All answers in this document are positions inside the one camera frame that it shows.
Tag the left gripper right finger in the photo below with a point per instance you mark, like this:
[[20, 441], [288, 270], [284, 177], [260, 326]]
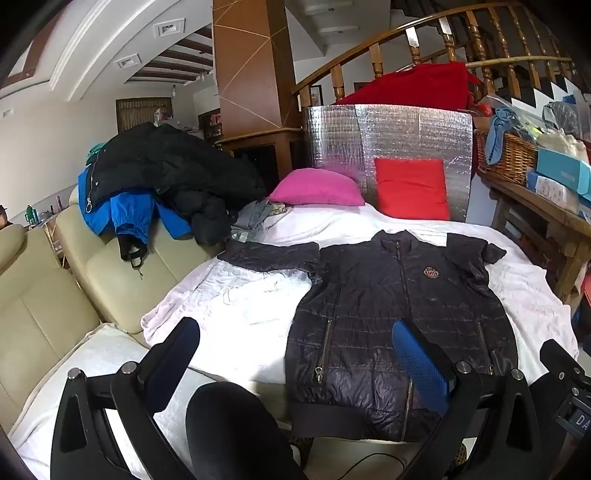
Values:
[[488, 427]]

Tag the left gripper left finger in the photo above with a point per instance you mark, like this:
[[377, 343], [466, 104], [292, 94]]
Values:
[[84, 445]]

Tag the cream leather sofa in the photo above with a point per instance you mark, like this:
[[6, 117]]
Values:
[[55, 289]]

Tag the black knee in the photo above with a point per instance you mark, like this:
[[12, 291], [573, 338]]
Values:
[[231, 435]]

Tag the wooden side table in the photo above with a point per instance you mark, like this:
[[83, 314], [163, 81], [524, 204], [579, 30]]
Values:
[[550, 236]]

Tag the white tissue pack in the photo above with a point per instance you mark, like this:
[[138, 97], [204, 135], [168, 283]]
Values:
[[553, 191]]

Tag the white embossed bed blanket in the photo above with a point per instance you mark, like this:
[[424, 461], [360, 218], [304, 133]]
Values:
[[244, 318]]

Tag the red cushion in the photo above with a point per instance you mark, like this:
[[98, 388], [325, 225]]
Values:
[[412, 189]]

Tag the teal cardboard box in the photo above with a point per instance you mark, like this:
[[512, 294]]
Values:
[[568, 171]]

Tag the blue jacket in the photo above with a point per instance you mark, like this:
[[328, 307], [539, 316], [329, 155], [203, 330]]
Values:
[[128, 216]]

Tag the wicker basket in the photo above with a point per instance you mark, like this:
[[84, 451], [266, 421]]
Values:
[[518, 158]]

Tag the pink pillow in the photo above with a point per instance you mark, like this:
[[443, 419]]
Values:
[[312, 186]]

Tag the grey folded garment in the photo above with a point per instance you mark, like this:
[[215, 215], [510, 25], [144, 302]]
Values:
[[249, 224]]

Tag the blue cloth in basket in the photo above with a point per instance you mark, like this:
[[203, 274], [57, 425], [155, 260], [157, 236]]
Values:
[[504, 121]]

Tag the silver foil insulation board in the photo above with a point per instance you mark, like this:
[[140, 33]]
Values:
[[349, 138]]

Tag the black coat pile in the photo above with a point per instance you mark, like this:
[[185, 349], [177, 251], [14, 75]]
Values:
[[206, 187]]

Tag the red cloth on railing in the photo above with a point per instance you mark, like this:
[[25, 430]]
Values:
[[440, 86]]

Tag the wooden stair railing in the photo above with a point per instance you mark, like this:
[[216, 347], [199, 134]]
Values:
[[501, 42]]

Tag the brown wooden pillar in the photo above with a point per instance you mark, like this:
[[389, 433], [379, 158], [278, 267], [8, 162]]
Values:
[[254, 67]]

